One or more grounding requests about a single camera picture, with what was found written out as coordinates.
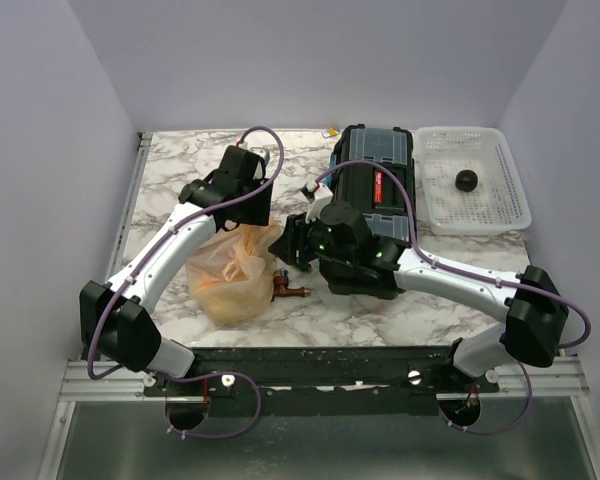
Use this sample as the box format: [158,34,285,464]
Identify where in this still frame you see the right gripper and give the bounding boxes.
[268,208,356,267]

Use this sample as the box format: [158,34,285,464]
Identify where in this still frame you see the orange translucent plastic bag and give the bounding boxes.
[185,220,281,326]

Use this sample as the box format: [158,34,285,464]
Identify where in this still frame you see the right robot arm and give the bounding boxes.
[269,201,568,392]

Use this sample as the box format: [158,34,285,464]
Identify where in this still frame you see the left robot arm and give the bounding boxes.
[79,146,272,395]

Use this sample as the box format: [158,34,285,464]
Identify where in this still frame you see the dark brown fake fruit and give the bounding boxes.
[454,169,479,193]

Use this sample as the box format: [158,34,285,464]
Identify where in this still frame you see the brown water tap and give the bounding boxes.
[271,269,311,301]

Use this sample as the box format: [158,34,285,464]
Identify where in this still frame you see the black plastic toolbox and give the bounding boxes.
[317,123,420,301]

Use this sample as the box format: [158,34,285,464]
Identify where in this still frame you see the white plastic basket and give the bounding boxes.
[414,126,532,236]

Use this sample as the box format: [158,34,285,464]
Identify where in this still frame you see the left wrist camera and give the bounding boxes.
[238,142,271,180]

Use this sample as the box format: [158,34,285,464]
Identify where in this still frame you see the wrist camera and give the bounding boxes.
[238,142,271,180]
[300,180,333,203]

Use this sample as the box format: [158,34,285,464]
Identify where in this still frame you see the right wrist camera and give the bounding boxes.
[300,180,333,203]

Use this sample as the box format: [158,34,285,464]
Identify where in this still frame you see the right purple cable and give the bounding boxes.
[311,159,592,435]

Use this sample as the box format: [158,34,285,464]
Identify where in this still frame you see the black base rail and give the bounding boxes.
[144,346,498,418]

